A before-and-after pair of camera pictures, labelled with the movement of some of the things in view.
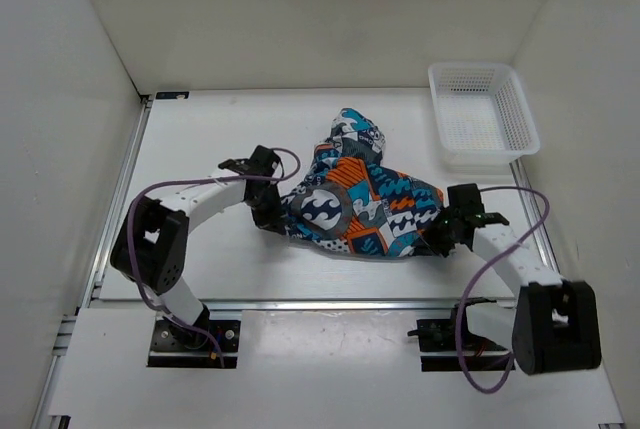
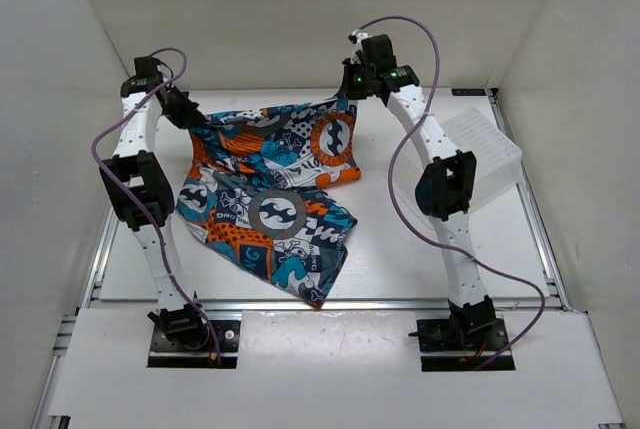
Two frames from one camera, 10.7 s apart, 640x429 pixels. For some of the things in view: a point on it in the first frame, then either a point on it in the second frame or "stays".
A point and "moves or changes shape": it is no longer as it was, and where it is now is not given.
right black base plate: (438, 346) stays
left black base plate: (166, 350) stays
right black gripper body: (439, 236) -> (358, 83)
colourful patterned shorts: (350, 202) -> (254, 189)
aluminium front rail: (308, 306) stays
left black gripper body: (268, 194) -> (179, 109)
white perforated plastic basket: (482, 115) moves or changes shape
